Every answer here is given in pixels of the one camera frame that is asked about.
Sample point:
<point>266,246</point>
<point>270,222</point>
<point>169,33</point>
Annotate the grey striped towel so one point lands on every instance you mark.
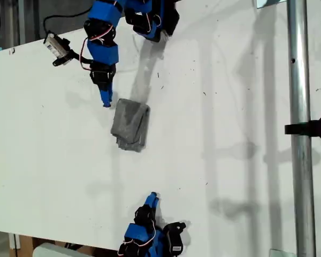
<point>129,125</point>

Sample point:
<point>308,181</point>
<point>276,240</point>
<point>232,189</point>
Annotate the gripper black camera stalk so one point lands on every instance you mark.
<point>175,227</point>
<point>75,56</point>

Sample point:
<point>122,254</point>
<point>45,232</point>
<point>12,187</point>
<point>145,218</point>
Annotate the steel post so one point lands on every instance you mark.
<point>299,80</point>

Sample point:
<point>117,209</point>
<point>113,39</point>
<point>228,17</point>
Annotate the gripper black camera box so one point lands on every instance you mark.
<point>54,45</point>
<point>176,243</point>

